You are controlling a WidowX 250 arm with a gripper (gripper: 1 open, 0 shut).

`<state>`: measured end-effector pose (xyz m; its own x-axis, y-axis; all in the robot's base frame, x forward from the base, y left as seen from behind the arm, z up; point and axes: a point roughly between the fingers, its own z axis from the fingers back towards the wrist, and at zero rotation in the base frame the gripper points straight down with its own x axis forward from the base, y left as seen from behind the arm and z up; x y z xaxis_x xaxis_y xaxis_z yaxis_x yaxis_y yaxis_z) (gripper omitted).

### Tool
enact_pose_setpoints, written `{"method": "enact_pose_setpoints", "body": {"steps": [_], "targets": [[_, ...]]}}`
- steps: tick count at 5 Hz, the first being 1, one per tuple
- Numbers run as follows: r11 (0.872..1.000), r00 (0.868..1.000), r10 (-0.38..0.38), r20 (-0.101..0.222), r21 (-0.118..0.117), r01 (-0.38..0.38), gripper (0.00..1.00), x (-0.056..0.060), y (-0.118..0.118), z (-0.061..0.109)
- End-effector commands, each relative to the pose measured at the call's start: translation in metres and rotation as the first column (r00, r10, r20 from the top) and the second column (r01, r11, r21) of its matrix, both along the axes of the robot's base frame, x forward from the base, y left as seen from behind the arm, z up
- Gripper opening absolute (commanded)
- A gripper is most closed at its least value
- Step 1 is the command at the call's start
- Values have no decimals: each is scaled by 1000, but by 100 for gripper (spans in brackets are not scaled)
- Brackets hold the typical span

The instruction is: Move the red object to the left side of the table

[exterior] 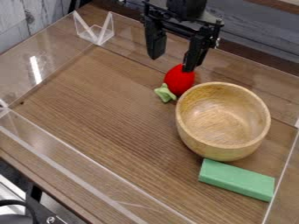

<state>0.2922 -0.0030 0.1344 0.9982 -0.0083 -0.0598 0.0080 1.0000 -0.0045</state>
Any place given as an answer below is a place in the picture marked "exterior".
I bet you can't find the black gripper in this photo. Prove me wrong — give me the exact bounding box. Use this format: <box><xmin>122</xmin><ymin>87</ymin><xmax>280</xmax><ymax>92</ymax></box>
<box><xmin>143</xmin><ymin>0</ymin><xmax>225</xmax><ymax>73</ymax></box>

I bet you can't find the red plush strawberry toy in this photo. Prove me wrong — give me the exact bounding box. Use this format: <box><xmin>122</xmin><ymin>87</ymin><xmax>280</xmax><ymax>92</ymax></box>
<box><xmin>154</xmin><ymin>64</ymin><xmax>195</xmax><ymax>103</ymax></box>

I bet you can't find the wooden bowl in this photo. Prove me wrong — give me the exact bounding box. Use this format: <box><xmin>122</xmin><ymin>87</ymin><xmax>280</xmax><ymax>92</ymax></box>
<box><xmin>175</xmin><ymin>81</ymin><xmax>272</xmax><ymax>161</ymax></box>

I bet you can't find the green foam block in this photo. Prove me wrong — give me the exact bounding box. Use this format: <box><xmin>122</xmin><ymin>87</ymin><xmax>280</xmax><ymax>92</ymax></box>
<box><xmin>199</xmin><ymin>158</ymin><xmax>276</xmax><ymax>202</ymax></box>

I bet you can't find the clear acrylic enclosure wall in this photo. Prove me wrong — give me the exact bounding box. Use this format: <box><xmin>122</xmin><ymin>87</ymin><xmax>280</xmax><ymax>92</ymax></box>
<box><xmin>0</xmin><ymin>100</ymin><xmax>195</xmax><ymax>224</ymax></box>

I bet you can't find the black table leg bracket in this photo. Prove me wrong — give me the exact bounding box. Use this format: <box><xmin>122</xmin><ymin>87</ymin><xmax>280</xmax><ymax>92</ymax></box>
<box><xmin>26</xmin><ymin>183</ymin><xmax>69</xmax><ymax>224</ymax></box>

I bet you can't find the black cable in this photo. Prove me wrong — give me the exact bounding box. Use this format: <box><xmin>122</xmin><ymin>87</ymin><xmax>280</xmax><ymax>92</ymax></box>
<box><xmin>0</xmin><ymin>199</ymin><xmax>41</xmax><ymax>224</ymax></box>

